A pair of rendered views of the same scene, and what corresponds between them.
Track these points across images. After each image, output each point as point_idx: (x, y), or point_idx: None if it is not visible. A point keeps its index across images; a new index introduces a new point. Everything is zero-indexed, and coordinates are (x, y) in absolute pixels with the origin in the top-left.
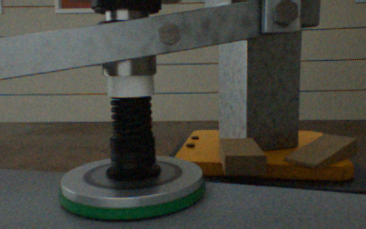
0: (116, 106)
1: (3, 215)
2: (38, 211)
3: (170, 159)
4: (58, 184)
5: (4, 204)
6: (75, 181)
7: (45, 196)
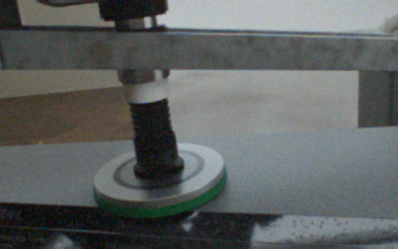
0: (164, 108)
1: (254, 157)
2: (232, 162)
3: (119, 192)
4: (246, 191)
5: (267, 165)
6: (206, 154)
7: (241, 175)
